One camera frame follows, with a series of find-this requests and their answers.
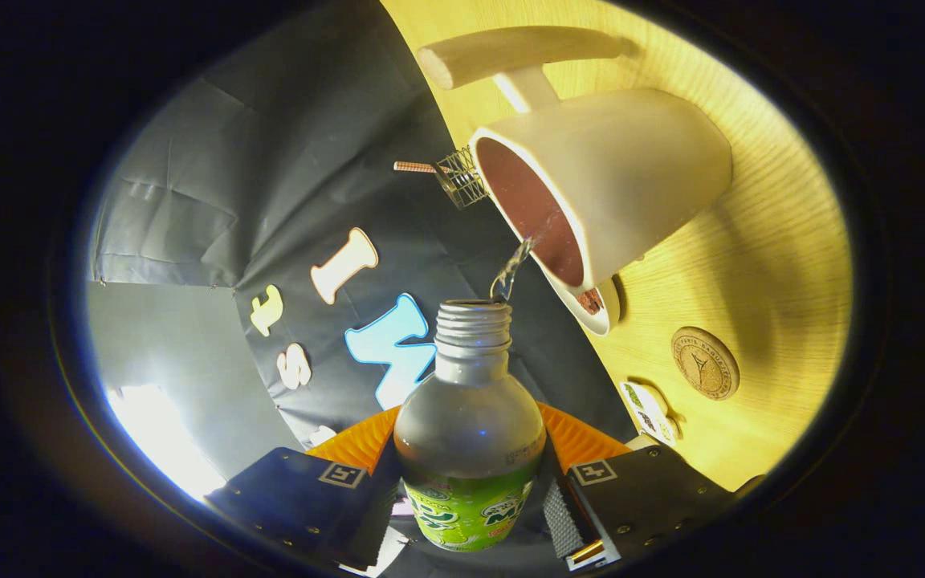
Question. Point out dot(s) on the clear juice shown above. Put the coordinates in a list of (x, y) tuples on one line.
[(511, 273)]

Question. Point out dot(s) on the round cork coaster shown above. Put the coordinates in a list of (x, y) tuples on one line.
[(705, 363)]

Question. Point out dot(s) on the wooden table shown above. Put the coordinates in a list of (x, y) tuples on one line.
[(776, 265)]

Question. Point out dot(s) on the pink striped straw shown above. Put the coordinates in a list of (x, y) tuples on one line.
[(418, 167)]

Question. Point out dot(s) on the white divided dish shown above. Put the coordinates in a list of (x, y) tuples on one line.
[(657, 425)]

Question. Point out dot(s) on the white oval plate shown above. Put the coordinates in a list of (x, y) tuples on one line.
[(605, 323)]

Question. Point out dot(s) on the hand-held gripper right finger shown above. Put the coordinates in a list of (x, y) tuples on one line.
[(563, 522)]

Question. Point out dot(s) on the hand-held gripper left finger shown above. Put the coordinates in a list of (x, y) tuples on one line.
[(374, 522)]

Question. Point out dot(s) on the silver bottle green label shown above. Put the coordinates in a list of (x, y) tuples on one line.
[(470, 417)]

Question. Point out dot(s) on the red meat slice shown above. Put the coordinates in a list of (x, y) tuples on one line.
[(588, 302)]

